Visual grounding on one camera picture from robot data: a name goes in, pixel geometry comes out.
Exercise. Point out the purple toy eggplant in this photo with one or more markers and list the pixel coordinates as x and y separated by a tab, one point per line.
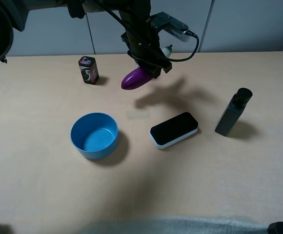
136	79

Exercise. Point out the dark pump bottle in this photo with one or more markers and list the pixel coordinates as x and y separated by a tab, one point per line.
233	111

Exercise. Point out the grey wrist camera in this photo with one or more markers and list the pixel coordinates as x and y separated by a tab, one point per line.
163	21

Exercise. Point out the black gum tin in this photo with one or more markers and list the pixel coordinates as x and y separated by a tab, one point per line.
88	69

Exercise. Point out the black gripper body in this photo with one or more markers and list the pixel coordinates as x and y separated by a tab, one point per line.
141	36

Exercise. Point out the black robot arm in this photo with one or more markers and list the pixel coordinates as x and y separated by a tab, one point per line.
14	13

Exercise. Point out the grey cloth at bottom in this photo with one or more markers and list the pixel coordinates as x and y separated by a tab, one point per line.
177	225

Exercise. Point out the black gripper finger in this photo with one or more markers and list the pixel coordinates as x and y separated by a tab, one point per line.
154	65

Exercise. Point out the black and white eraser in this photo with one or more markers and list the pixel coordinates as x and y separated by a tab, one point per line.
173	130

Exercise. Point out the blue plastic bowl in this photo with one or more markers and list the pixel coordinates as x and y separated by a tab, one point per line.
95	135

